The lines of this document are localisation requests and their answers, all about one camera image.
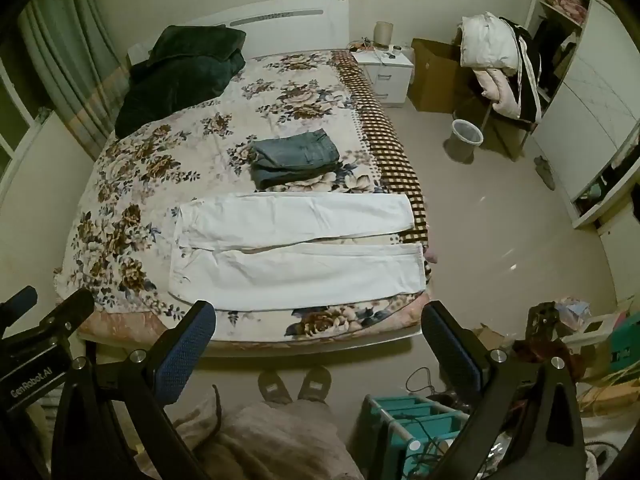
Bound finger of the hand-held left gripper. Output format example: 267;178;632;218
15;288;96;349
0;286;39;328

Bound grey shoe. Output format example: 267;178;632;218
533;155;557;191

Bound white puffer jacket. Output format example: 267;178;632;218
459;11;521;71

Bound white pants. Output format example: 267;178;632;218
167;192;429;311

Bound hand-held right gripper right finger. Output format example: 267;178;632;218
421;300;587;480

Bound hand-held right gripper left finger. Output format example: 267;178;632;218
51;300;217;480

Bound brown cardboard box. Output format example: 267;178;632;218
407;37;482;114

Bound beige table lamp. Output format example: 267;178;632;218
374;21;396;51

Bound white wardrobe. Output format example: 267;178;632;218
525;0;640;229

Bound white bed headboard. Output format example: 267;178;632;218
127;0;350;61

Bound black floor cable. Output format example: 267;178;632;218
404;366;472;411

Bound green curtain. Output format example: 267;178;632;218
17;0;132;162

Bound wooden chair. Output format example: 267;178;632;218
481;85;540;162

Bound brown checkered bed sheet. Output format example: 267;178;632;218
331;50;432;257

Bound bed with floral cover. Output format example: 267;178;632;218
54;50;432;347

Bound pink puffer jacket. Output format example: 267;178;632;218
474;66;524;121

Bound white nightstand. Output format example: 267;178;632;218
349;46;416;109

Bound grey slipper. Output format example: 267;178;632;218
257;370;294;406
298;365;334;403

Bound white bed frame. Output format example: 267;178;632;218
90;327;427;359

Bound black garment with white stripe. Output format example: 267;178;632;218
499;17;544;124

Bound teal box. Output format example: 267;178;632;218
609;311;640;377

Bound tangled cables on nightstand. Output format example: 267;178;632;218
349;36;387;53

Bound white framed window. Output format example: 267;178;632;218
0;55;57;173

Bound dark green plush blanket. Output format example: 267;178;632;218
114;25;248;139

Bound pink floral folded bedding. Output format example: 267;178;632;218
542;0;589;24

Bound grey trash bin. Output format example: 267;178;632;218
444;119;485;163

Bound teal storage rack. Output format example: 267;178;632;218
362;393;474;480

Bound folded blue jeans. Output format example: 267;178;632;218
248;128;341;191

